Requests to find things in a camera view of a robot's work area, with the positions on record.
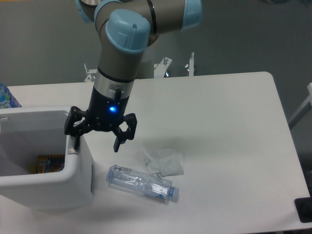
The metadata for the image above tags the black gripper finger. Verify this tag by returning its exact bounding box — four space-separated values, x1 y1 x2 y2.
112 113 137 153
64 106 95 150

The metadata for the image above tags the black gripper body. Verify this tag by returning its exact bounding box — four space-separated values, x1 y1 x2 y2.
87 86 129 132

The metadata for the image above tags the white plastic trash can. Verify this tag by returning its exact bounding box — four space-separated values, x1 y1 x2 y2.
0 106 94 210

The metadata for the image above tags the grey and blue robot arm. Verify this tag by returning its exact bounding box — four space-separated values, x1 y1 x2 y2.
64 0 203 151

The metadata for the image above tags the colourful package inside can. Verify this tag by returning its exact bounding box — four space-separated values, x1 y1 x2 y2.
30 155 65 174

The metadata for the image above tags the crumpled white plastic wrapper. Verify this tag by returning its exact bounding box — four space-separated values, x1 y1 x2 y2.
142 148 184 177

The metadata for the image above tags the crushed clear plastic bottle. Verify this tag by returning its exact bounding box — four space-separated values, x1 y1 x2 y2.
106 165 180 202

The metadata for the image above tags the blue labelled bottle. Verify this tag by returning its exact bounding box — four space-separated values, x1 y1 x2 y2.
0 83 22 109

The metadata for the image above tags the black clamp at table edge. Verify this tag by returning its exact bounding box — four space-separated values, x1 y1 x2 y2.
294 197 312 223

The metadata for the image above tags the black cable on pedestal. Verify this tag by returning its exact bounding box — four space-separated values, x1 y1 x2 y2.
113 85 122 105

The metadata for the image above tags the white pedestal base frame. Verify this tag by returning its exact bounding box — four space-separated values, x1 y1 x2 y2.
83 52 197 82

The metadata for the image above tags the white frame at right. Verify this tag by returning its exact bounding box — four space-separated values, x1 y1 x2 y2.
288 83 312 129

